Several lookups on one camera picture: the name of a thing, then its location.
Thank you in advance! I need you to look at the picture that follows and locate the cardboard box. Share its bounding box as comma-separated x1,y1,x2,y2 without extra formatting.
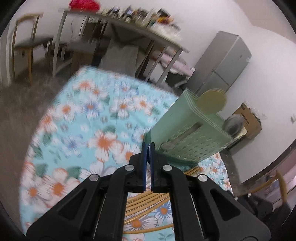
233,103,262,139

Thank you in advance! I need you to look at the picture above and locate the wooden chair near right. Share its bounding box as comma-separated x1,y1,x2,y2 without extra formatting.
238,170,289,204

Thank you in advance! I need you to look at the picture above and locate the wooden chopstick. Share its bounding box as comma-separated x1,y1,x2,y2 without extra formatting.
124,197,170,225
184,166,202,176
127,191,166,203
126,193,169,210
123,223,174,235

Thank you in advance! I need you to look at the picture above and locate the grey pillow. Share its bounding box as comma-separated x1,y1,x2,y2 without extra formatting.
99,39,138,77

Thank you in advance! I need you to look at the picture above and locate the silver refrigerator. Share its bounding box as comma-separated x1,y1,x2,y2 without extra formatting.
185,31,252,96

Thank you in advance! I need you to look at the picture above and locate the beige rice paddle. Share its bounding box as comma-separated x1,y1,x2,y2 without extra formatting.
197,88,227,115

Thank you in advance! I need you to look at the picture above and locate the metal spoon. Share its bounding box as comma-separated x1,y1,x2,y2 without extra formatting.
222,114,244,138

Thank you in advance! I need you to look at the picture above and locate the grey work table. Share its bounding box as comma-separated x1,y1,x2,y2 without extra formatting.
52,7,190,85

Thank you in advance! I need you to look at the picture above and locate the pink floral roll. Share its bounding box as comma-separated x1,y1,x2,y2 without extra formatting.
153,49,196,76

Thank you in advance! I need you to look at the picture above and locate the wooden chair black seat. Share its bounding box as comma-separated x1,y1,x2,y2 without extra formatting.
11,13,53,85

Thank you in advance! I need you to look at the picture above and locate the floral blue tablecloth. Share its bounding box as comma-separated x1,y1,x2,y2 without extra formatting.
19,66,234,241

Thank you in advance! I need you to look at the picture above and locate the red plastic bag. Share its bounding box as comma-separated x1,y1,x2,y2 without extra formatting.
69,0,100,12

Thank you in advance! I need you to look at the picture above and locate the green plastic utensil holder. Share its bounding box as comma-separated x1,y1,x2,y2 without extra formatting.
144,89,233,165

